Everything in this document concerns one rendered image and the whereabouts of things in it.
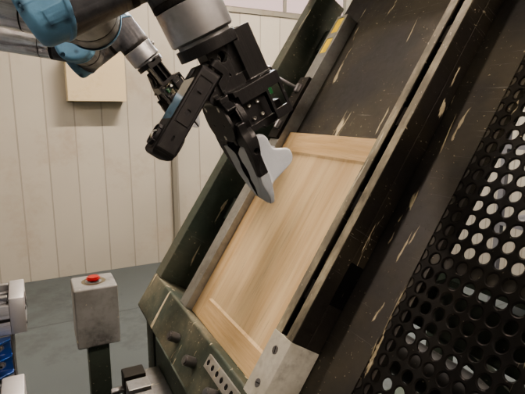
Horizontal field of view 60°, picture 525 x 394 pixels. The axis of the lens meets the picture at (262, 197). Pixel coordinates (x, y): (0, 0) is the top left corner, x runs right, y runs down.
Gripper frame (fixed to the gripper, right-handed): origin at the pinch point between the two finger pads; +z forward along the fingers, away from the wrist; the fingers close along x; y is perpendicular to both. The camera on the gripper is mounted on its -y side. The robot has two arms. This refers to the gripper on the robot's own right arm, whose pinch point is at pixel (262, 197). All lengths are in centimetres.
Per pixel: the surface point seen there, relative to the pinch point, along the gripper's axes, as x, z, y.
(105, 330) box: 80, 41, -34
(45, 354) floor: 230, 104, -85
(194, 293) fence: 62, 39, -8
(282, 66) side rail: 85, 1, 57
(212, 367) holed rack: 33, 40, -16
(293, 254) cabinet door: 32.1, 29.3, 12.0
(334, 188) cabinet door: 30.0, 20.8, 26.8
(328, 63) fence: 61, 3, 58
